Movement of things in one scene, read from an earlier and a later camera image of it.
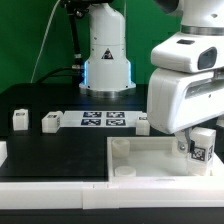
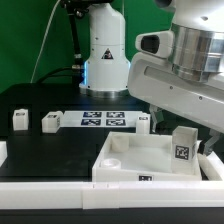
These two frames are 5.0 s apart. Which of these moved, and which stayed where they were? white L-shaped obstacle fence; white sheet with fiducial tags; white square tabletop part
Moved: white square tabletop part
Stayed: white sheet with fiducial tags; white L-shaped obstacle fence
